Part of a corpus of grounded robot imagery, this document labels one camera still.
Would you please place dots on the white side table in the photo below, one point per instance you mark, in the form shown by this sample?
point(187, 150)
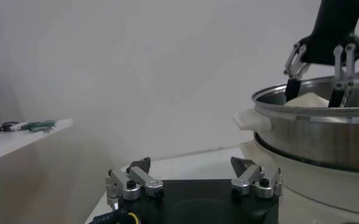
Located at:
point(17, 141)

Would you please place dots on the small white device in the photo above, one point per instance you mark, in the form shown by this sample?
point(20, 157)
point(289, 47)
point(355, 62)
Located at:
point(19, 126)

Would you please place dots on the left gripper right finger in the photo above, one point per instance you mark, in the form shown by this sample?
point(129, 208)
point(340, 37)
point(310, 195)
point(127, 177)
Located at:
point(249, 178)

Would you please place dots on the stainless steel steamer basket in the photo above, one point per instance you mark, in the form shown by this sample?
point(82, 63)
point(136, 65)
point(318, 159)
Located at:
point(319, 140)

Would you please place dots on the white electric pot base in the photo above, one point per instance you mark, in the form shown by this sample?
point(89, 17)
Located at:
point(319, 188)

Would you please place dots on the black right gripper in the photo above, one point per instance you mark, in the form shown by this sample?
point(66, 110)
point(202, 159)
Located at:
point(331, 30)

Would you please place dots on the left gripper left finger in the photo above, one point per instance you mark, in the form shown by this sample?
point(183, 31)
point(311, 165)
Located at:
point(145, 181)

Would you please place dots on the white steamed baozi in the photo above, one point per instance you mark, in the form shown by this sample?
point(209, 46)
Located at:
point(310, 100)

